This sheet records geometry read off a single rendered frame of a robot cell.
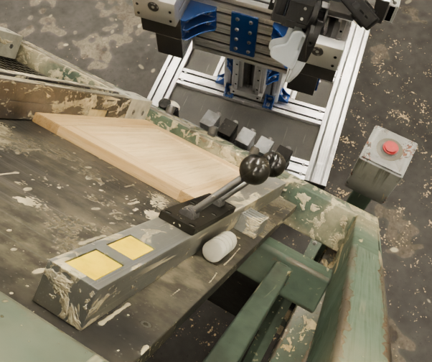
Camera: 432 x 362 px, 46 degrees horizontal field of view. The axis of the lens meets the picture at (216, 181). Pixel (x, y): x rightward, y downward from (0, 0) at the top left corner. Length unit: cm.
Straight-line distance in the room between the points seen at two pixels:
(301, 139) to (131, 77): 95
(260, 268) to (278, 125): 130
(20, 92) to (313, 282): 63
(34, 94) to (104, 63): 178
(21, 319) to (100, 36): 266
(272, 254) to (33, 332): 79
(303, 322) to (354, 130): 140
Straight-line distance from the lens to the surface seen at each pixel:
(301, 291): 101
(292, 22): 83
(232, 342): 64
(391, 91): 274
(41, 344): 24
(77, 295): 43
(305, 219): 132
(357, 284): 73
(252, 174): 61
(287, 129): 223
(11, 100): 95
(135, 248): 52
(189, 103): 229
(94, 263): 46
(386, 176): 139
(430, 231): 242
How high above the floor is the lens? 207
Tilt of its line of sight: 63 degrees down
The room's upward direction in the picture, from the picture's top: 1 degrees clockwise
